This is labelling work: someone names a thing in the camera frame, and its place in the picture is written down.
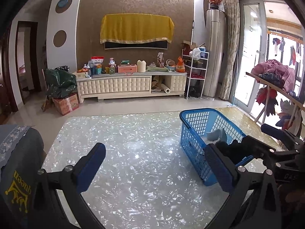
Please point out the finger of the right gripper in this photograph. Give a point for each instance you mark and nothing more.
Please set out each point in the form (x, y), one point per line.
(282, 133)

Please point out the red printed cardboard box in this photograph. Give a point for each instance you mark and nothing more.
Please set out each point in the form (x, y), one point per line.
(67, 105)

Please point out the silver standing air conditioner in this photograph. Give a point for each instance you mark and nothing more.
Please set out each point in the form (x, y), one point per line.
(215, 27)

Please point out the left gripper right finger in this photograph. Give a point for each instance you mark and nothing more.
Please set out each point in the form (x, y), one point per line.
(222, 167)

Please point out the blue plastic laundry basket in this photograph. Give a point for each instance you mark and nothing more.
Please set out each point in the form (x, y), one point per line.
(195, 125)

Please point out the cream candle-shaped lamp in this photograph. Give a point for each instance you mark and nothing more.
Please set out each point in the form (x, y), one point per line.
(141, 66)

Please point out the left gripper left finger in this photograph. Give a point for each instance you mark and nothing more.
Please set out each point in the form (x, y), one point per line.
(87, 167)

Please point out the light blue cloth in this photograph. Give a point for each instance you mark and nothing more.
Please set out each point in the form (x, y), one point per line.
(218, 135)

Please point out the white metal shelf rack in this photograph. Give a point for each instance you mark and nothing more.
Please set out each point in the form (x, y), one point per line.
(196, 63)

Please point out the orange bottle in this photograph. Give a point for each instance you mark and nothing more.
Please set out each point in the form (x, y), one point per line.
(180, 67)

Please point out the black wall television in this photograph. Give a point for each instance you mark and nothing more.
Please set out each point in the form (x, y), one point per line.
(150, 45)

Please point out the pink storage box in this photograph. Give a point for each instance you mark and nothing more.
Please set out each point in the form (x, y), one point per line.
(126, 69)

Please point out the white paper roll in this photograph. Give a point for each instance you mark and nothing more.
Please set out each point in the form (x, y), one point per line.
(165, 88)

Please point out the pink clothes pile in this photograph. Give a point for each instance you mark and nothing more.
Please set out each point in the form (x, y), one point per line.
(285, 73)

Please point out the person's right hand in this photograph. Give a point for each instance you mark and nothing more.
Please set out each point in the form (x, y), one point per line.
(290, 193)

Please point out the green plastic bag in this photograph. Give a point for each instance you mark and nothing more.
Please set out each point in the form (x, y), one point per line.
(60, 83)

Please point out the cream tufted TV cabinet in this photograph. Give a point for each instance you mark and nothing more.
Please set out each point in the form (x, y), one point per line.
(133, 85)

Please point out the round blue wall decoration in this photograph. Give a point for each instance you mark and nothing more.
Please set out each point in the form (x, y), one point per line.
(62, 6)

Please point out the patterned beige curtain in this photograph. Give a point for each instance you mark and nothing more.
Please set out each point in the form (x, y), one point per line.
(232, 12)

